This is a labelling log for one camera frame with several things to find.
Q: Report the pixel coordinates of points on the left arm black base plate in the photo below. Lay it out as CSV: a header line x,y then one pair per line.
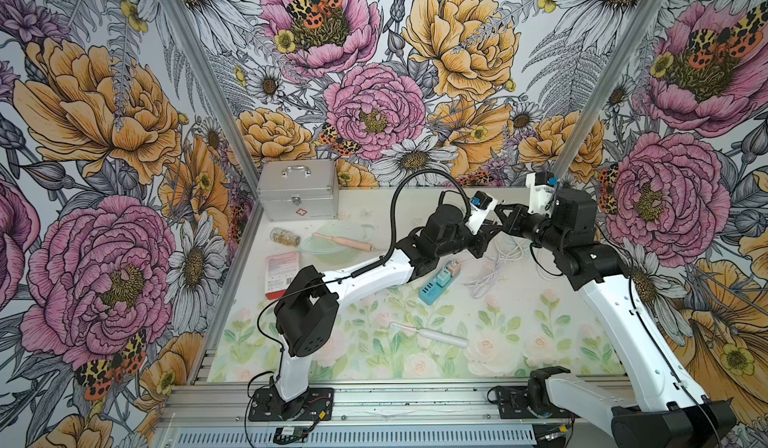
x,y
266,405

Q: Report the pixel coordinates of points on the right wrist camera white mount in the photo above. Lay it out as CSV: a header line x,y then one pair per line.
x,y
541,188

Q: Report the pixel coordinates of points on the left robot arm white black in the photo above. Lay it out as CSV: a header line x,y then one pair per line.
x,y
306,313

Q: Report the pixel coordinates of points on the pink usb charger block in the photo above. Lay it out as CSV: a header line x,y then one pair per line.
x,y
454,268

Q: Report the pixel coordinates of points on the silver metal first-aid case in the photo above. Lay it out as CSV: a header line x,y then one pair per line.
x,y
301,190

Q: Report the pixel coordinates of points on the small circuit board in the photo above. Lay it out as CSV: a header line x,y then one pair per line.
x,y
288,435

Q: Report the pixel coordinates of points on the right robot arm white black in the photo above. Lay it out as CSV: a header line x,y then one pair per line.
x,y
670,409

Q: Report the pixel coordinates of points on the aluminium front rail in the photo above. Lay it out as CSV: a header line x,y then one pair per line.
x,y
385,403

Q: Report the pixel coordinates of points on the small clear jar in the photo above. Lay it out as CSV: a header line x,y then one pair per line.
x,y
285,237

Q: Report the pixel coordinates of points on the pink electric toothbrush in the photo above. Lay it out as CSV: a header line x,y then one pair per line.
x,y
346,242

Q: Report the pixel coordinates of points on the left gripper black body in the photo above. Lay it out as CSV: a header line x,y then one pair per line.
x,y
475,239

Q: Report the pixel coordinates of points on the teal plug adapter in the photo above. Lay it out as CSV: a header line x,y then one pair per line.
x,y
443,278

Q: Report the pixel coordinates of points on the teal power strip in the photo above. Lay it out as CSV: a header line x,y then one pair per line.
x,y
430,292

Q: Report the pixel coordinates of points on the pink product packet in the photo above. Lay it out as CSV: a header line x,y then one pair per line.
x,y
280,271

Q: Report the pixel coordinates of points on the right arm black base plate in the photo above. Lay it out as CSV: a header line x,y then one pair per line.
x,y
512,403

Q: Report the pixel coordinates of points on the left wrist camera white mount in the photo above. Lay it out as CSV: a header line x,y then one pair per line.
x,y
481,205

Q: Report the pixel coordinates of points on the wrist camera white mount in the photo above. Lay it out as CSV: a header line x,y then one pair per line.
x,y
541,188
481,205

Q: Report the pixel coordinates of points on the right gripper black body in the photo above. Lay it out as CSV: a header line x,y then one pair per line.
x,y
522,219

